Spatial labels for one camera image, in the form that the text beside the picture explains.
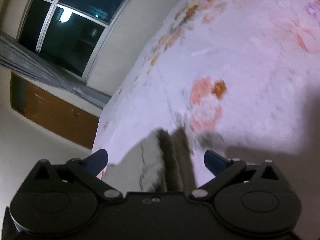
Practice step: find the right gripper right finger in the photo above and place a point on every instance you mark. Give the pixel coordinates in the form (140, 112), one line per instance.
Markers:
(225, 172)

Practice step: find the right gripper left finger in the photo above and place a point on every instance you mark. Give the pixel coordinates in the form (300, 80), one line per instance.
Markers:
(87, 170)

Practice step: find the grey fleece pants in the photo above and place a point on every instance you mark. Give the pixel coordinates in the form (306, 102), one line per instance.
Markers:
(161, 162)

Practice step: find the brown wooden door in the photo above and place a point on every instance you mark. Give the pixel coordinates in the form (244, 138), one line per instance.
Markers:
(52, 113)

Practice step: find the pink floral bed sheet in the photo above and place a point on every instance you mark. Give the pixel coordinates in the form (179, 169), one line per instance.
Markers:
(240, 77)

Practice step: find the grey curtain left side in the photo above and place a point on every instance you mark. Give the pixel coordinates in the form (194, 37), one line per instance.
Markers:
(23, 62)

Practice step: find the dark window with frame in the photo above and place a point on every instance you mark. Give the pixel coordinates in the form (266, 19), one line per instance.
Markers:
(69, 33)

